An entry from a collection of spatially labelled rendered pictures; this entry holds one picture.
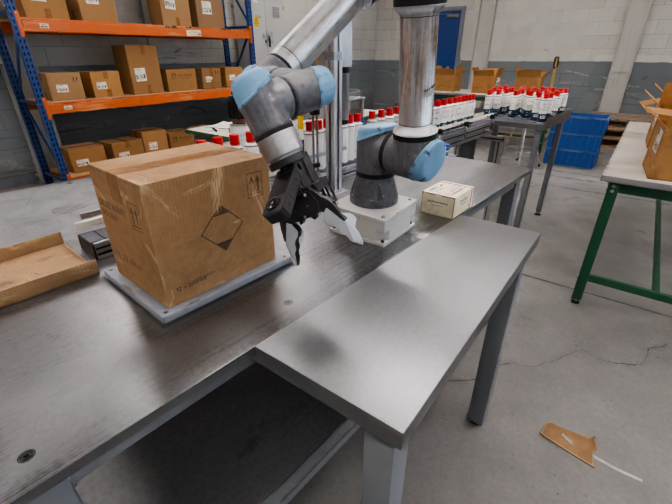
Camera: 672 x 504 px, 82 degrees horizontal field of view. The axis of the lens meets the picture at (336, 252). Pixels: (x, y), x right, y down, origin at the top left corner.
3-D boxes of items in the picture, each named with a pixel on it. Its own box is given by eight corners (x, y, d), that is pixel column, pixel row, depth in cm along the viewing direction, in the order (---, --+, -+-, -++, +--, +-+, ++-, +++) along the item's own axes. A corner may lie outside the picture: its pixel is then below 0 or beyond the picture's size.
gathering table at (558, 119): (480, 199, 397) (497, 102, 355) (545, 214, 360) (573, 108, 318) (447, 219, 348) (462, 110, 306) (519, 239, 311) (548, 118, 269)
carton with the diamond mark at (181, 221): (222, 233, 116) (208, 141, 103) (276, 258, 102) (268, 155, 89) (118, 272, 95) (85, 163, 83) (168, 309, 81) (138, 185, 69)
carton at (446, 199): (439, 199, 149) (442, 180, 145) (470, 206, 142) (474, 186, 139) (420, 211, 138) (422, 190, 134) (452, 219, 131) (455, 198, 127)
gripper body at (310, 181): (340, 203, 76) (314, 145, 73) (323, 217, 69) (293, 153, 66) (309, 215, 80) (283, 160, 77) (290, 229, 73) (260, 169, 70)
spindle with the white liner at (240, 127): (246, 163, 178) (238, 93, 164) (258, 166, 173) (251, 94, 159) (229, 167, 172) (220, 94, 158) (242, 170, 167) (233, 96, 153)
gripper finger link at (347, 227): (377, 223, 73) (336, 197, 74) (367, 235, 68) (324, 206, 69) (369, 236, 75) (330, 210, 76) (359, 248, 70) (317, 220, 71)
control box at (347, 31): (340, 65, 154) (340, 9, 145) (352, 67, 139) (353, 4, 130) (314, 66, 151) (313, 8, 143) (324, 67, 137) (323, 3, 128)
